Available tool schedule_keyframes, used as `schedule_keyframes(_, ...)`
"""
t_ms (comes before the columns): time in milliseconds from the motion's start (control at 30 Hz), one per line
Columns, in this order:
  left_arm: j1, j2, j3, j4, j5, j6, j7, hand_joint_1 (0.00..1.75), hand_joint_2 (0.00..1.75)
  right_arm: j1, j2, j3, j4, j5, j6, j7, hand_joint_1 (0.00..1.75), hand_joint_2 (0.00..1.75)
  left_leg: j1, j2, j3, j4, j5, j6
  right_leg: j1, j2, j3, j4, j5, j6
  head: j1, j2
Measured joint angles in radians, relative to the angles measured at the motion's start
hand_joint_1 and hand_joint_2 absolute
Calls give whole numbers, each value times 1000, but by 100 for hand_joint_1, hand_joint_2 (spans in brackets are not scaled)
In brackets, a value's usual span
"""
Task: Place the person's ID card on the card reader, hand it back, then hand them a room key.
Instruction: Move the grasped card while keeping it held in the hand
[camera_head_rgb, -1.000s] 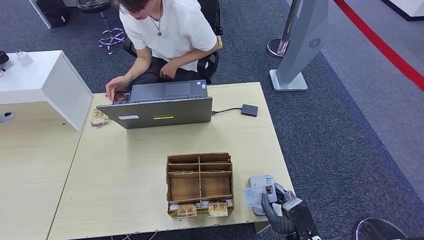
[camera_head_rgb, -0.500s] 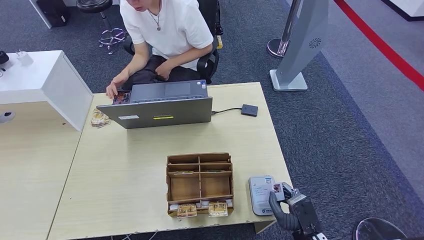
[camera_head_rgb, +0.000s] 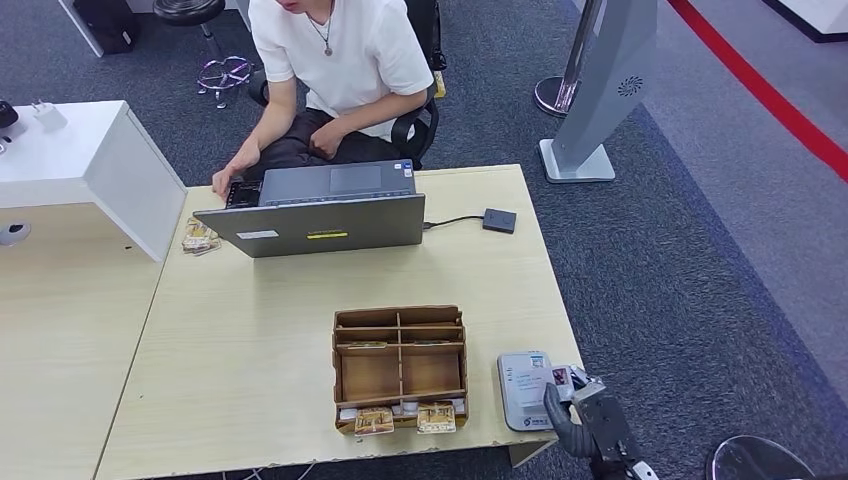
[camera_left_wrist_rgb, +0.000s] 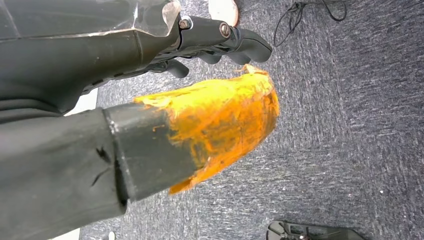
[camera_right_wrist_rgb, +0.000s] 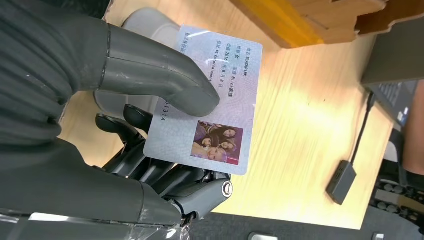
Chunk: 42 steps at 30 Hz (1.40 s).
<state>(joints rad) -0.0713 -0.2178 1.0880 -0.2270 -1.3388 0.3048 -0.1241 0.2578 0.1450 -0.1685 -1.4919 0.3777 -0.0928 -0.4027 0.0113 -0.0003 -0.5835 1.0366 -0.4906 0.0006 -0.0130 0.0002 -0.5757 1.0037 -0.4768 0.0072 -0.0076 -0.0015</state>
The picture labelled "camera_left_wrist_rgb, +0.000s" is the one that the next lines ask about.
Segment black flat device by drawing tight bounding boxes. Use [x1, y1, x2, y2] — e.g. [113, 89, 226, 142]
[266, 220, 365, 240]

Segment grey sleeved robot left arm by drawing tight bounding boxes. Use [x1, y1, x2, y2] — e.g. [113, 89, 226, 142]
[0, 99, 128, 240]

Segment thin black floor cable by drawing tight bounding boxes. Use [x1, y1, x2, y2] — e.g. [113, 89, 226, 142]
[273, 0, 348, 47]

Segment white rounded object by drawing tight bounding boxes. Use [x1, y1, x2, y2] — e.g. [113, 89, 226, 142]
[207, 0, 239, 27]

